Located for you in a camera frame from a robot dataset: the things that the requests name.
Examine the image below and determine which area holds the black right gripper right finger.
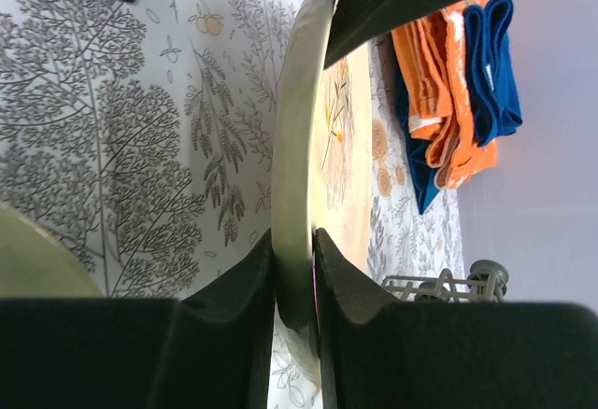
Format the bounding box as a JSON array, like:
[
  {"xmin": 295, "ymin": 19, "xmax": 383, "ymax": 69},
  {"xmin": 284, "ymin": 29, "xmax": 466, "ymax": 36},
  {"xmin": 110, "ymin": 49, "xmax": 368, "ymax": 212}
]
[{"xmin": 314, "ymin": 230, "xmax": 597, "ymax": 408}]

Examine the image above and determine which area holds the grey wire dish rack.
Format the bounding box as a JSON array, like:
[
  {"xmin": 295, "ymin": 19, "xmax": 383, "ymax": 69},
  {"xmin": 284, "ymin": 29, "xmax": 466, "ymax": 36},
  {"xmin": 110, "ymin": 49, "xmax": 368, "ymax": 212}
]
[{"xmin": 381, "ymin": 260, "xmax": 509, "ymax": 303}]

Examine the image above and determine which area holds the orange white patterned cloth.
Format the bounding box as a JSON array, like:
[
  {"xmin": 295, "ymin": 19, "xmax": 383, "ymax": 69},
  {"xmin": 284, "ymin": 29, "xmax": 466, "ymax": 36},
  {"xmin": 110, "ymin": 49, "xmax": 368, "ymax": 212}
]
[{"xmin": 391, "ymin": 0, "xmax": 498, "ymax": 189}]

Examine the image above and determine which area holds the blue folded towel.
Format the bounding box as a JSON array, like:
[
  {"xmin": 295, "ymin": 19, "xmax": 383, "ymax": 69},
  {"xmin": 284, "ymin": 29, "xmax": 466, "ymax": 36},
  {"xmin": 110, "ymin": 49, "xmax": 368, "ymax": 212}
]
[{"xmin": 396, "ymin": 0, "xmax": 522, "ymax": 212}]

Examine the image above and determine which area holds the floral patterned table mat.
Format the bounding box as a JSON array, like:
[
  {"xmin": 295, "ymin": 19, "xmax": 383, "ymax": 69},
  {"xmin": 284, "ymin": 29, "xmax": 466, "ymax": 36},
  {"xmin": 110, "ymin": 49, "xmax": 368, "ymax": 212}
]
[{"xmin": 0, "ymin": 0, "xmax": 468, "ymax": 409}]

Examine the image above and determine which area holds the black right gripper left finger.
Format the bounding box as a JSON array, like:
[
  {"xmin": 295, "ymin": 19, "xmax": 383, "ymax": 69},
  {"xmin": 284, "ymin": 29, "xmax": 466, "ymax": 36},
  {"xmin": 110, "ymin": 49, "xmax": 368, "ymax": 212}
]
[{"xmin": 1, "ymin": 233, "xmax": 275, "ymax": 408}]

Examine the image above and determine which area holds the cream green plate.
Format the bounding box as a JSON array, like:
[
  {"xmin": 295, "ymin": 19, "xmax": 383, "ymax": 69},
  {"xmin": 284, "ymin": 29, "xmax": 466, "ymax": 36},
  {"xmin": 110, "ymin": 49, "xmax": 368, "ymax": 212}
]
[
  {"xmin": 1, "ymin": 204, "xmax": 103, "ymax": 298},
  {"xmin": 271, "ymin": 0, "xmax": 372, "ymax": 385}
]

